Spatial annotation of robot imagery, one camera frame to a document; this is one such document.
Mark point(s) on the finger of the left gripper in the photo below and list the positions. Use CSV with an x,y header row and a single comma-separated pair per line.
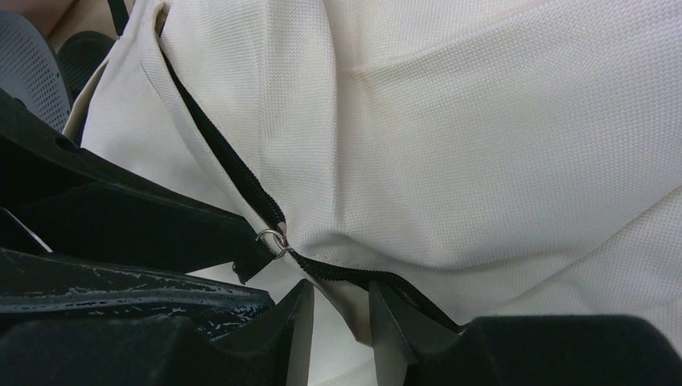
x,y
42,287
81,205

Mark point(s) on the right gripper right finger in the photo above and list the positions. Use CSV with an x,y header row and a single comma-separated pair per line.
x,y
412,349

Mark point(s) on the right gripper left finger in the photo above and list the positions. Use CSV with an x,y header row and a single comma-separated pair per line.
x,y
272,349

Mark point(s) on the cream canvas backpack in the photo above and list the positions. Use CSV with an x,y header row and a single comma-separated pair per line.
x,y
502,157

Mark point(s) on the pink translucent storage box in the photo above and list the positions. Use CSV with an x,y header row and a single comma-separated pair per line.
x,y
44,14

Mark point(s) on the black filament spool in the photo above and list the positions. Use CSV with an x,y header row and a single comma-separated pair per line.
x,y
45,81

